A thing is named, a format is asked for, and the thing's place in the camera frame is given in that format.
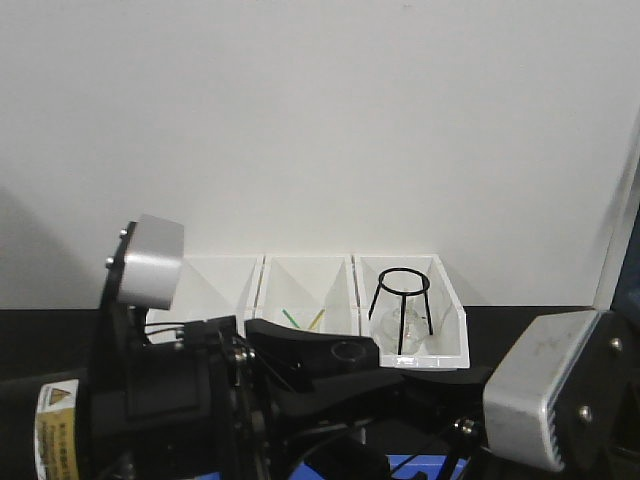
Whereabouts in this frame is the black wire tripod stand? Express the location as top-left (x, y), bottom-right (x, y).
top-left (368, 267), bottom-right (434, 355)

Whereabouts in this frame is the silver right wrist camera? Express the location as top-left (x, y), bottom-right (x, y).
top-left (483, 310), bottom-right (601, 472)

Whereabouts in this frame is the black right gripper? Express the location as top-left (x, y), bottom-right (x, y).
top-left (457, 309), bottom-right (639, 479)

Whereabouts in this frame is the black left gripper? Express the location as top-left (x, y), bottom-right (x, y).
top-left (84, 299), bottom-right (379, 479)

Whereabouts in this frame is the right white storage bin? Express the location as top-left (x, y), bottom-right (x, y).
top-left (354, 254), bottom-right (470, 370)

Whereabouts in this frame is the left white storage bin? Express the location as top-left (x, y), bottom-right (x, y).
top-left (146, 255), bottom-right (264, 343)

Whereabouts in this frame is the green stirring stick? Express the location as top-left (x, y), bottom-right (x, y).
top-left (281, 308), bottom-right (301, 329)

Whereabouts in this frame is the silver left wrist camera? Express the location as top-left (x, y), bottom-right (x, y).
top-left (101, 214), bottom-right (184, 310)

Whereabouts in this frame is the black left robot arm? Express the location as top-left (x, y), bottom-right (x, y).
top-left (1, 305), bottom-right (491, 479)

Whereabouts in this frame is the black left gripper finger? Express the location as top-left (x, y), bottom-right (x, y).
top-left (272, 367), bottom-right (493, 435)

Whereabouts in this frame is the clear glass test tube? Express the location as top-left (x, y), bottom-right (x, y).
top-left (331, 341), bottom-right (366, 363)

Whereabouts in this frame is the blue plastic tray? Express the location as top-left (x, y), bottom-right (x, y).
top-left (289, 454), bottom-right (467, 480)

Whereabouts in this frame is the white storage bin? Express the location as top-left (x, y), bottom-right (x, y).
top-left (250, 254), bottom-right (360, 335)
top-left (146, 255), bottom-right (264, 343)
top-left (354, 254), bottom-right (470, 370)

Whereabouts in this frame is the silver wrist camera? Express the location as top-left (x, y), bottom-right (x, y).
top-left (101, 214), bottom-right (184, 310)
top-left (483, 310), bottom-right (601, 472)

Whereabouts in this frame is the middle white storage bin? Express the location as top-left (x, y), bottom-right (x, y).
top-left (250, 254), bottom-right (360, 335)

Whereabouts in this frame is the glass flask in right bin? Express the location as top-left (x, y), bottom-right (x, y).
top-left (378, 297), bottom-right (429, 355)

